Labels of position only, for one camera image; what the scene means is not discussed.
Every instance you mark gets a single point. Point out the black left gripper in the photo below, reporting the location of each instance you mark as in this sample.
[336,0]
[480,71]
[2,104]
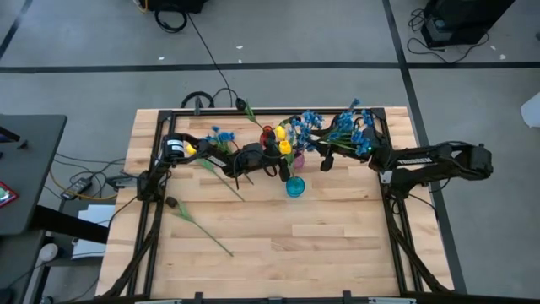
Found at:
[266,158]

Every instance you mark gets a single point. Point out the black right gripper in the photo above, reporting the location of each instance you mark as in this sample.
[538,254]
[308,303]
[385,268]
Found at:
[327,164]

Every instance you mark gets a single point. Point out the yellow artificial tulip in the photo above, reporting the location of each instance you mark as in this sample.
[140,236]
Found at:
[190,149]
[280,133]
[285,147]

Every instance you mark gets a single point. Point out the red glass vase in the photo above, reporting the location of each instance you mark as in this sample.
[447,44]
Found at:
[266,134]

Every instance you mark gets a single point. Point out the pink glass vase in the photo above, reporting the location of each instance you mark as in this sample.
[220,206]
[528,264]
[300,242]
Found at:
[298,161]

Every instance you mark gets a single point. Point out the blue glass vase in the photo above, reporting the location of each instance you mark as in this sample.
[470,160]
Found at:
[295,186]

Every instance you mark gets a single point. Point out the blue artificial flower bunch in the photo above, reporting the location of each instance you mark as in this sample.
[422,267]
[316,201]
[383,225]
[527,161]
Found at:
[225,136]
[347,123]
[308,122]

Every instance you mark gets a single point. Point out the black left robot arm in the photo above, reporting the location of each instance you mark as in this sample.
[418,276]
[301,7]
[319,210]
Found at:
[174,145]

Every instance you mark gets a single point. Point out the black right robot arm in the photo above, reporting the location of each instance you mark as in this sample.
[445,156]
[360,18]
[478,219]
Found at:
[415,161]

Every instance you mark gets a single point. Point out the grey power brick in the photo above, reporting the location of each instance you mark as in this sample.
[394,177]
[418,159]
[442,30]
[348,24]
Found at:
[120,181]

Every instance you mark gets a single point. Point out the black box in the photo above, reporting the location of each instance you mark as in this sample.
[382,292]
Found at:
[175,4]

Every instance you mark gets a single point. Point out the white paper sheets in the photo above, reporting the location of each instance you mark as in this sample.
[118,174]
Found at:
[95,232]

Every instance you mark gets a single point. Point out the black power adapter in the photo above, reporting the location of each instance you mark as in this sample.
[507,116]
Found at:
[78,186]

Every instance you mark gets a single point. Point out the black equipment case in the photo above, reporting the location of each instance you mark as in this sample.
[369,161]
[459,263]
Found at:
[464,17]

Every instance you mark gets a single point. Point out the black desk base beam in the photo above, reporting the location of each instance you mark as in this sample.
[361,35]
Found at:
[69,226]

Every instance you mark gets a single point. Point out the black desk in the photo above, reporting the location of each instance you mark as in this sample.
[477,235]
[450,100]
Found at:
[34,177]

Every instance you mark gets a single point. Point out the white round object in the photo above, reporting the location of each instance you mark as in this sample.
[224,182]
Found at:
[47,252]

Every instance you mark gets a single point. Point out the small black item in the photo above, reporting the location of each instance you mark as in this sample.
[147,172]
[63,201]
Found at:
[23,144]

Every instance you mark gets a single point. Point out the black device on desk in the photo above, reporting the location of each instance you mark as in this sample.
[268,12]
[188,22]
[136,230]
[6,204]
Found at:
[8,135]

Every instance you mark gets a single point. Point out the red green patch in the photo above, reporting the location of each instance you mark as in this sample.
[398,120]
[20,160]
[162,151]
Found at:
[4,195]

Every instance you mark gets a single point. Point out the black aluminium table frame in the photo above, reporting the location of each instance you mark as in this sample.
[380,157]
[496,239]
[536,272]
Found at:
[219,112]

